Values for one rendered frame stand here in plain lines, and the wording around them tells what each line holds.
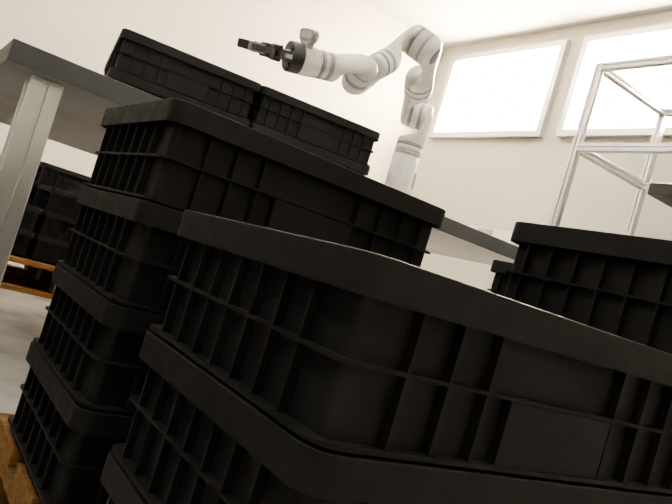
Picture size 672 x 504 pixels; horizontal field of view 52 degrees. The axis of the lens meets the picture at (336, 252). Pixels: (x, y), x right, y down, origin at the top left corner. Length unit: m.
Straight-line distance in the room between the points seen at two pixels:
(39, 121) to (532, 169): 4.31
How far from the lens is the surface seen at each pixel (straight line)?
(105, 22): 5.22
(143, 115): 0.82
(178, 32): 5.37
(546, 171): 5.22
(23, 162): 1.41
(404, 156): 2.36
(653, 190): 3.63
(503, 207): 5.37
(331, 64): 1.75
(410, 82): 2.19
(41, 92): 1.41
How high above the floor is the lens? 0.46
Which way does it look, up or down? 2 degrees up
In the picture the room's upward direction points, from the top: 17 degrees clockwise
